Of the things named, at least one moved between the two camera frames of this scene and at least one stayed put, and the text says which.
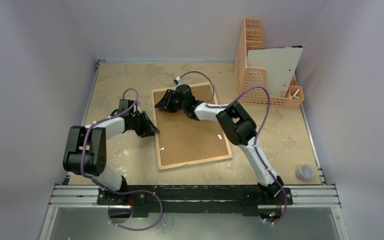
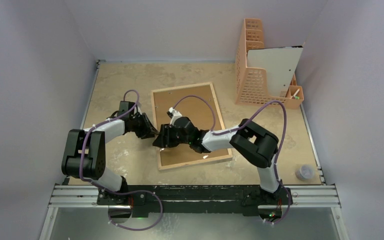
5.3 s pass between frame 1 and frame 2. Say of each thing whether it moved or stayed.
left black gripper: stayed
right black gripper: moved
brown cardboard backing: stayed
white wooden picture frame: stayed
